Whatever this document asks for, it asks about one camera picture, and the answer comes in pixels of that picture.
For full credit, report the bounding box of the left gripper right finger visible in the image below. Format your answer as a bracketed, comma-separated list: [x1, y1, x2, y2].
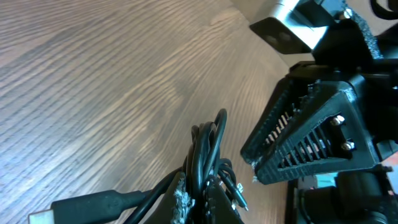
[203, 176, 243, 224]

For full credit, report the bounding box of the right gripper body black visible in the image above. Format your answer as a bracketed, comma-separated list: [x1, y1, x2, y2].
[289, 20, 397, 156]

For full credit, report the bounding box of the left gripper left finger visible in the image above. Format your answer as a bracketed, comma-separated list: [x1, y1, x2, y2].
[144, 172, 195, 224]

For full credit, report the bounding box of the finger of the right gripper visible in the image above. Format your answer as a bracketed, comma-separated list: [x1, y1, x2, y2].
[241, 78, 314, 167]
[254, 90, 379, 185]

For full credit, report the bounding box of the black USB cable thin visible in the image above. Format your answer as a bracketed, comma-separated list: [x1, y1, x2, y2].
[218, 158, 249, 211]

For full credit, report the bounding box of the black USB cable thick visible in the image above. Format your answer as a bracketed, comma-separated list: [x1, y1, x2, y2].
[28, 109, 227, 224]

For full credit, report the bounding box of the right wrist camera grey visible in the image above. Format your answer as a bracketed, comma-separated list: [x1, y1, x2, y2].
[249, 0, 329, 55]

